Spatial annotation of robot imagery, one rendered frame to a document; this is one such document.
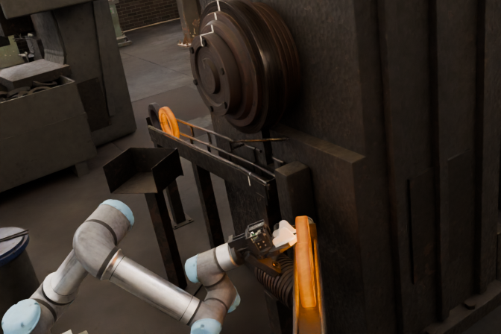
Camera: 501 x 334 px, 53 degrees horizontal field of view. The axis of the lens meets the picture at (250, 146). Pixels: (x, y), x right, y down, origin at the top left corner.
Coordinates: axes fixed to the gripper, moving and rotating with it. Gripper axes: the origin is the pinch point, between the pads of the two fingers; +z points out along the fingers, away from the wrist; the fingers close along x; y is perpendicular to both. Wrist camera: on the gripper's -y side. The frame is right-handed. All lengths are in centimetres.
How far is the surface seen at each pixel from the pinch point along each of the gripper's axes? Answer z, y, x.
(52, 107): -177, 43, 223
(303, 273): 1.2, 3.2, -21.6
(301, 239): 0.7, 2.0, -5.6
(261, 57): 8, 44, 30
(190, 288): -81, -51, 74
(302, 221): 2.1, 4.1, -0.3
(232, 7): 5, 60, 41
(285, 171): -1.6, 6.9, 28.5
